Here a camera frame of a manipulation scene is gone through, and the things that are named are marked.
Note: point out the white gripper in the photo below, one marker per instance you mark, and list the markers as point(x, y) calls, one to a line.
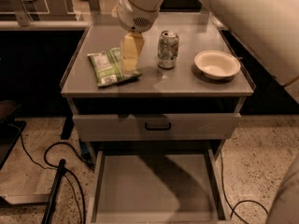
point(135, 15)

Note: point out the green jalapeno chip bag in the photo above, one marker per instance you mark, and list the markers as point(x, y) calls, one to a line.
point(107, 68)

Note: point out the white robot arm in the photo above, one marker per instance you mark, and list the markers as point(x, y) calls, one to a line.
point(269, 29)

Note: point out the closed grey top drawer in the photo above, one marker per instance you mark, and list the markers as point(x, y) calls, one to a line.
point(131, 128)

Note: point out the grey metal drawer cabinet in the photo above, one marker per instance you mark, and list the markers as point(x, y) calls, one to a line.
point(180, 90)

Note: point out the open grey middle drawer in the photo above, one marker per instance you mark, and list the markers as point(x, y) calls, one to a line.
point(157, 188)

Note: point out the crushed silver soda can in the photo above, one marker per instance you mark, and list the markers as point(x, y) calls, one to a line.
point(168, 49)

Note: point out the white paper bowl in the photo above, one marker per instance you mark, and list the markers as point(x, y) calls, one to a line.
point(216, 64)

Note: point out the glass partition with posts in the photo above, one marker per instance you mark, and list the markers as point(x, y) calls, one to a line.
point(27, 12)

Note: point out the black bar on floor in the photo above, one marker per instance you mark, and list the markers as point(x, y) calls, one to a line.
point(53, 193)

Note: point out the black drawer handle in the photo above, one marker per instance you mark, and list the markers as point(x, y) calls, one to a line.
point(158, 127)

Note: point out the white horizontal rail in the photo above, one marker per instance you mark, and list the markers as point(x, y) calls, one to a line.
point(44, 26)

